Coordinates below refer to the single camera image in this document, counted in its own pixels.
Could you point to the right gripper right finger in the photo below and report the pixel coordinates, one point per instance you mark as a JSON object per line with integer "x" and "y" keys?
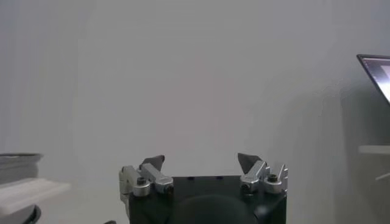
{"x": 259, "y": 179}

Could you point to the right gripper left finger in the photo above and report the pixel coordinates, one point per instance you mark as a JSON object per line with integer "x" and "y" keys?
{"x": 152, "y": 179}

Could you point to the white electric cooker base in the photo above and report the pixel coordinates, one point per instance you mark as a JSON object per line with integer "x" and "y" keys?
{"x": 27, "y": 191}

